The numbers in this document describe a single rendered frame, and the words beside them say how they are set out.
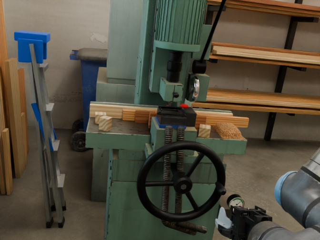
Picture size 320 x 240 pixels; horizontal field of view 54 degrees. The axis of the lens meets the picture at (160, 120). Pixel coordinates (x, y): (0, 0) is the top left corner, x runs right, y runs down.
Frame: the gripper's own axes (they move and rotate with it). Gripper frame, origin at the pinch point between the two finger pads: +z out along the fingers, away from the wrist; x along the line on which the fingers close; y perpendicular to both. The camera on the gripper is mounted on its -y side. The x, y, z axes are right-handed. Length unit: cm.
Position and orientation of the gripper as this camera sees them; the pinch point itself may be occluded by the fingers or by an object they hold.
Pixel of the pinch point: (228, 223)
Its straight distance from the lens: 95.1
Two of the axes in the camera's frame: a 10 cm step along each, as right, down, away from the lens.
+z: -1.7, 0.3, 9.8
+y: 0.5, -10.0, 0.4
